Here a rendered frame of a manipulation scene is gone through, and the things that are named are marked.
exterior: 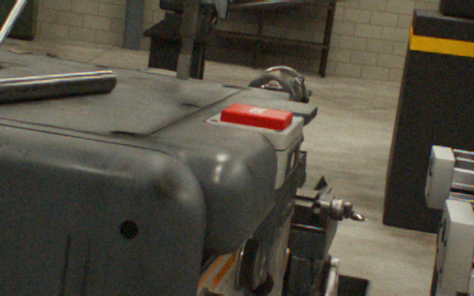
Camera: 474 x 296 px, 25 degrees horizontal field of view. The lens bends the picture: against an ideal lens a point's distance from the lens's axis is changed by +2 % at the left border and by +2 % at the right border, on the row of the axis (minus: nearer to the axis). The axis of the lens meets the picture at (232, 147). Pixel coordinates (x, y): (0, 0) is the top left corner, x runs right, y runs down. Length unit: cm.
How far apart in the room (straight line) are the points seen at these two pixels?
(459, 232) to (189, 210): 65
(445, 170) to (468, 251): 50
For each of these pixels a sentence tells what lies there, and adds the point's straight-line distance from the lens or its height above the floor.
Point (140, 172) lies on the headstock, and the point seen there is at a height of 124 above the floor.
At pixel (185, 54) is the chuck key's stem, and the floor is 129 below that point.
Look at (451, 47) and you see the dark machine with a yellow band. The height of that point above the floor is 109.
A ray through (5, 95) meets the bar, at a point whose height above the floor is 126.
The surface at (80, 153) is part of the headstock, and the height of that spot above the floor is 125.
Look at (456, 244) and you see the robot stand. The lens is 135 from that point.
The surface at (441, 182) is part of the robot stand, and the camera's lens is 184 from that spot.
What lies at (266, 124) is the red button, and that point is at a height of 126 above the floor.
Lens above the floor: 140
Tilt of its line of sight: 10 degrees down
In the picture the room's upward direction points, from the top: 8 degrees clockwise
